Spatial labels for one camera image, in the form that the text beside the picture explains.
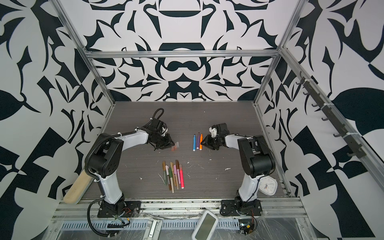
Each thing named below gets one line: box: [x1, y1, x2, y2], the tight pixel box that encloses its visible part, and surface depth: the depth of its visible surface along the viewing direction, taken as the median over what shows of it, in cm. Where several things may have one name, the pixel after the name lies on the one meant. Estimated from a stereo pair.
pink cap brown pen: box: [165, 165, 172, 191], surface depth 87 cm
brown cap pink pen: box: [175, 159, 181, 184], surface depth 89 cm
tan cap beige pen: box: [170, 161, 176, 187], surface depth 87 cm
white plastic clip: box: [143, 218, 163, 240], surface depth 70 cm
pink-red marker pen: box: [179, 164, 185, 189], surface depth 85 cm
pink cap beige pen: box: [173, 164, 179, 190], surface depth 86 cm
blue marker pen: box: [192, 133, 197, 152], surface depth 98 cm
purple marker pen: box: [196, 132, 201, 150], surface depth 100 cm
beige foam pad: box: [63, 169, 94, 205], surface depth 79 cm
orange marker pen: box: [199, 133, 203, 151], surface depth 99 cm
